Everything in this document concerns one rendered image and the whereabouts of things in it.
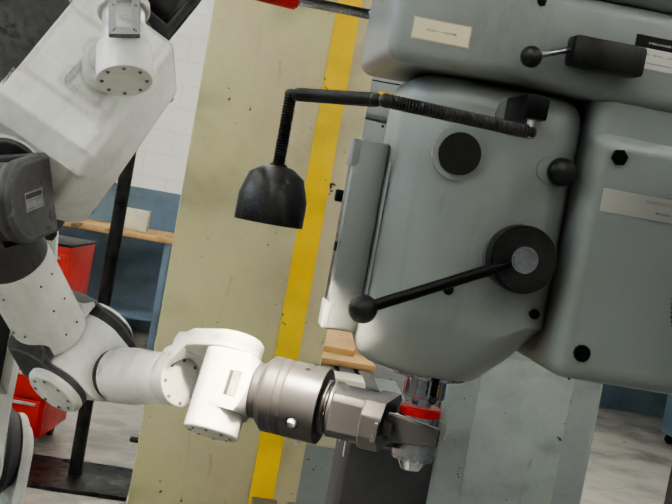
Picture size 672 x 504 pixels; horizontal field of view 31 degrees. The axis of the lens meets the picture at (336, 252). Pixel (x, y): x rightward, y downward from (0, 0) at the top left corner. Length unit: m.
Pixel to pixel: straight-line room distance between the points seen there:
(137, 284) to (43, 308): 8.87
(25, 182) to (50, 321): 0.20
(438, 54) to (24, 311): 0.60
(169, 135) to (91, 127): 8.84
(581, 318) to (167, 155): 9.15
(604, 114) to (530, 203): 0.12
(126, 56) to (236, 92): 1.64
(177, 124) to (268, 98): 7.29
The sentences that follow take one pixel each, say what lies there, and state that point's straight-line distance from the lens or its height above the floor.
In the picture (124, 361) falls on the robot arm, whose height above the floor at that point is 1.23.
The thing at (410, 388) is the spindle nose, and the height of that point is 1.29.
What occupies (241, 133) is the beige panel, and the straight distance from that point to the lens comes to 3.06.
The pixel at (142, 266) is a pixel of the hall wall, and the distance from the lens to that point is 10.38.
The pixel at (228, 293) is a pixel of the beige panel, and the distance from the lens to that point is 3.08.
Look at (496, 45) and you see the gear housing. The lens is 1.26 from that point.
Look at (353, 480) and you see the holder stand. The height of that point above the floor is 1.10.
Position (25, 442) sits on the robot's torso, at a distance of 1.90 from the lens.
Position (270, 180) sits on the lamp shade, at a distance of 1.24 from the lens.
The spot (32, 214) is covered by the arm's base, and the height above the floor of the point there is 1.40.
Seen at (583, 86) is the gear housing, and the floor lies 1.64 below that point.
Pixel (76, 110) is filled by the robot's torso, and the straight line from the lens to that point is 1.51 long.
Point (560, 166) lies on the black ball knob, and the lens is 1.26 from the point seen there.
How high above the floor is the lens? 1.49
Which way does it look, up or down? 3 degrees down
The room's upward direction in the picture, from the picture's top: 10 degrees clockwise
